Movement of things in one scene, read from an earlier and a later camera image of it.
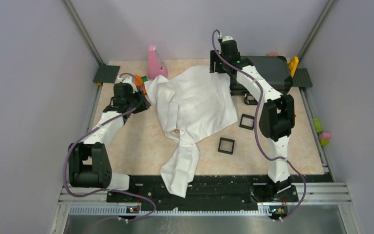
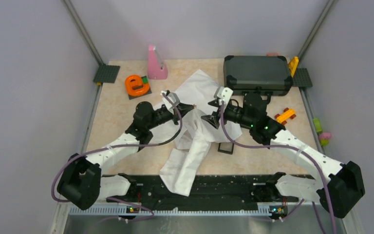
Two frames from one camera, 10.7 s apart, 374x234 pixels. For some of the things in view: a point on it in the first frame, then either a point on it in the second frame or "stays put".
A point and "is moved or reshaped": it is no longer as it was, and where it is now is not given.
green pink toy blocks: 323,137 stays put
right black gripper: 214,58 -> 214,119
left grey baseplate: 106,74 stays put
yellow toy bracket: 292,65 stays put
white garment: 193,102 is moved or reshaped
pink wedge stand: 154,68 stays put
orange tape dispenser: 139,82 stays put
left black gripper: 144,104 -> 183,107
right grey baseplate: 302,78 stays put
